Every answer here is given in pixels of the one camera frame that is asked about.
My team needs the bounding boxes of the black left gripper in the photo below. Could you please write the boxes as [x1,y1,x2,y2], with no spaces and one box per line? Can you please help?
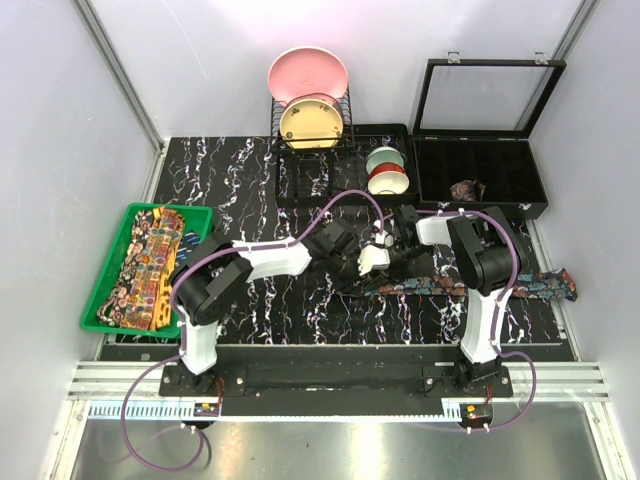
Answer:
[325,249,372,297]

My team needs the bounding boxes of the black wire dish rack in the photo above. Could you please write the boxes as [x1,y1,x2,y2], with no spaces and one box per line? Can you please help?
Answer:
[270,93,419,208]

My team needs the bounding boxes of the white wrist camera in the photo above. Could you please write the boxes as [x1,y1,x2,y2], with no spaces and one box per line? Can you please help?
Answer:
[372,219,394,248]
[357,244,391,277]

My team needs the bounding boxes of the green plastic tie bin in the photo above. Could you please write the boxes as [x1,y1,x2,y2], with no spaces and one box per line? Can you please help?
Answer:
[80,202,213,338]

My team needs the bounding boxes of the light green bowl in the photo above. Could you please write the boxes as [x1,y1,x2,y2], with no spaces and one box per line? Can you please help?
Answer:
[365,146,405,175]

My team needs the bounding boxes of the rolled dark patterned tie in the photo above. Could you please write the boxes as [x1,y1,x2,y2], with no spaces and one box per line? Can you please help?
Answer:
[450,180,486,202]

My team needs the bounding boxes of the pink plate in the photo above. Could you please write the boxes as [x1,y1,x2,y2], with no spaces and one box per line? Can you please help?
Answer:
[267,46,349,105]

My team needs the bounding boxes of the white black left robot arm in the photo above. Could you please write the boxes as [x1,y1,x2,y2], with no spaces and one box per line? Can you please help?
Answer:
[169,219,377,396]

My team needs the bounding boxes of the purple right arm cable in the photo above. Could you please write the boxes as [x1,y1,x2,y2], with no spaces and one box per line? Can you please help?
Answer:
[379,207,537,432]

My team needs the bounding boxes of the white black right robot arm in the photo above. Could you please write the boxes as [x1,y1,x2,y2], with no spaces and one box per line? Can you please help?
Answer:
[393,205,526,397]

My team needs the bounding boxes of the red white bowl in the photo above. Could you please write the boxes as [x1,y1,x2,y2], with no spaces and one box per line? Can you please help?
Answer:
[367,162,410,195]

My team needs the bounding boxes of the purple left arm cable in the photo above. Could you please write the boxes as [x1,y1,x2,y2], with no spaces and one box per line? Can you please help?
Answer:
[118,188,386,474]

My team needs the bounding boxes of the yellow plate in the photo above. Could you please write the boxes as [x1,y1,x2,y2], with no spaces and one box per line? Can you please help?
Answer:
[279,94,344,149]

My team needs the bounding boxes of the black glass box lid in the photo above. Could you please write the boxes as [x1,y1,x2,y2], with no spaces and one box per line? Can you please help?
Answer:
[413,52,567,139]

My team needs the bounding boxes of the colourful ties in bin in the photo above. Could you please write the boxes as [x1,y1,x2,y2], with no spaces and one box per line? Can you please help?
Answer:
[96,207,185,332]

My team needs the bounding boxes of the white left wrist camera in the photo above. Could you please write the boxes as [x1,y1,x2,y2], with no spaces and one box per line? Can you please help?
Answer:
[357,244,391,277]

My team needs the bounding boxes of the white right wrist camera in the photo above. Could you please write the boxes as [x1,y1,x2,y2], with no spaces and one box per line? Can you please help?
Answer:
[372,219,394,248]

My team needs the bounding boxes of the black tie storage box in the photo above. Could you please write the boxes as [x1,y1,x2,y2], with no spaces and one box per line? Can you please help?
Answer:
[413,138,548,220]

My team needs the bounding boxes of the navy striped tie in bin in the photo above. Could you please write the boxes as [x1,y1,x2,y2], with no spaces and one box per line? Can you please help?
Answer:
[176,231,201,264]

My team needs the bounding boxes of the navy floral tie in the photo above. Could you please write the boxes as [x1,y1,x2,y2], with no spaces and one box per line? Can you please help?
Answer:
[362,268,579,304]

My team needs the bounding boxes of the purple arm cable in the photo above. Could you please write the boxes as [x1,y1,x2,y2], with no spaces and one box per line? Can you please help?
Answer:
[379,207,537,432]
[118,188,386,474]

